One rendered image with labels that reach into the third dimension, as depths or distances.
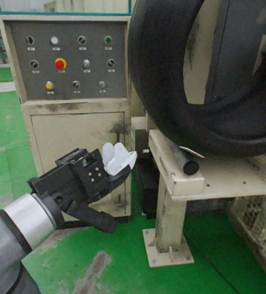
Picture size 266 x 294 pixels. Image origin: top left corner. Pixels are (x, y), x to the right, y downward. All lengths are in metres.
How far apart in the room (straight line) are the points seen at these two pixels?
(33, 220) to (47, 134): 0.94
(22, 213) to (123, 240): 1.28
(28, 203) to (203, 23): 0.79
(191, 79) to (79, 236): 1.21
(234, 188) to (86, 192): 0.51
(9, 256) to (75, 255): 1.22
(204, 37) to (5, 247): 0.84
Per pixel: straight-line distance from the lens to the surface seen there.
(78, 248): 1.58
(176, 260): 1.51
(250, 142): 0.65
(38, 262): 1.59
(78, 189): 0.39
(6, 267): 0.36
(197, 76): 0.94
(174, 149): 0.69
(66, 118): 1.20
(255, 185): 0.80
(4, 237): 0.34
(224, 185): 0.76
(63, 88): 1.21
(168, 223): 1.33
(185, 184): 0.65
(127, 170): 0.42
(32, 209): 0.35
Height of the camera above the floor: 1.24
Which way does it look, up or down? 29 degrees down
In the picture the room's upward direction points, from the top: straight up
